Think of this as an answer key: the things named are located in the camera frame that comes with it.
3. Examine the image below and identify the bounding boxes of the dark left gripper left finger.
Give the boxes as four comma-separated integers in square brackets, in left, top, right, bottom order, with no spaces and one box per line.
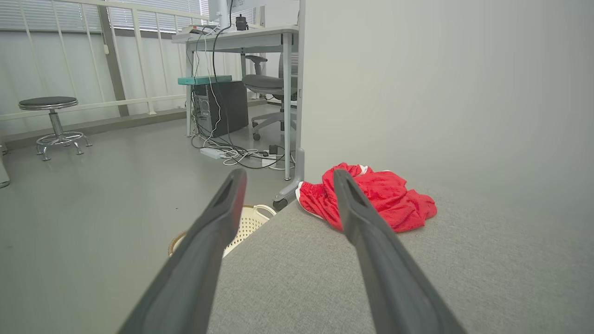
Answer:
[118,168,248,334]

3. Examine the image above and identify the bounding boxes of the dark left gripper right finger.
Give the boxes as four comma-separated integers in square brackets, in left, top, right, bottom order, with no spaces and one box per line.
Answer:
[333,169,467,334]

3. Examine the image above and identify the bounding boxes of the red white basketball shorts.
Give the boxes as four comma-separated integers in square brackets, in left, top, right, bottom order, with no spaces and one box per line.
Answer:
[295,162,438,234]

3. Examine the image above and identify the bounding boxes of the cream perforated laundry basket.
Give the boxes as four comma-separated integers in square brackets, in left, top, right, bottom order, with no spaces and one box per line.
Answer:
[168,205,278,259]

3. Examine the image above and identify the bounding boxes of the grey partition foot with caster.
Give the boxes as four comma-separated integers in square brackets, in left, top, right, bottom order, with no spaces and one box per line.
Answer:
[272,148,305,212]

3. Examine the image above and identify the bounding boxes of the black computer tower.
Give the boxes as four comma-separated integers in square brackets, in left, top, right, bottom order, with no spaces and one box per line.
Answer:
[192,81,250,138]

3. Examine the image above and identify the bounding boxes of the teal flat box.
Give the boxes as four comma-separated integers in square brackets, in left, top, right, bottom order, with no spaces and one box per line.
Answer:
[177,75,233,86]

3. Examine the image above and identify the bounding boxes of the grey office chair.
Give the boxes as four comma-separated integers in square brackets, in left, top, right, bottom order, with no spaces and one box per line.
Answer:
[242,52,298,141]

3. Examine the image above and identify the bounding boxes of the round black chrome stool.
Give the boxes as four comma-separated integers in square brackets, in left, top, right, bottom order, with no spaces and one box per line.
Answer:
[19,96,93,162]

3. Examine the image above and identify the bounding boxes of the white metal railing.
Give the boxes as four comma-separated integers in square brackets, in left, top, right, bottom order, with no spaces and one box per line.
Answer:
[0,0,210,122]

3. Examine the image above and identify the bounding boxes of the white office desk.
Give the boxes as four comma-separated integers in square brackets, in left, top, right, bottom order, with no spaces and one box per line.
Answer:
[171,26,300,181]

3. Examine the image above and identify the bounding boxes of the white window blind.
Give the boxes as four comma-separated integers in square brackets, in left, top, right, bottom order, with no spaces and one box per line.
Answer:
[0,0,206,34]

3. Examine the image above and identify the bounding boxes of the white floor cable bundle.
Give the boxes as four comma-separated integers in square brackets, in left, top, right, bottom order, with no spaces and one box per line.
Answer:
[218,148,296,172]

